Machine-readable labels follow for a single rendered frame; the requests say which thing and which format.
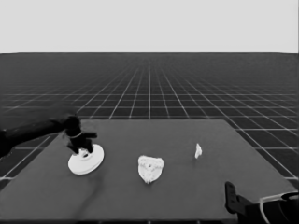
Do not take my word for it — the large thick white disc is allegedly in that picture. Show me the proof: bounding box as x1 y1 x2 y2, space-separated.
67 144 106 176

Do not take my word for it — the white toothed gear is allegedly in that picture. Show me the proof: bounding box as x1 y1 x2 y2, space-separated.
138 155 150 170
152 157 165 171
143 173 157 185

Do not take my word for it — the small thin T-shaped piece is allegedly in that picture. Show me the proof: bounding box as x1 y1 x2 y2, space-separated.
194 143 203 160

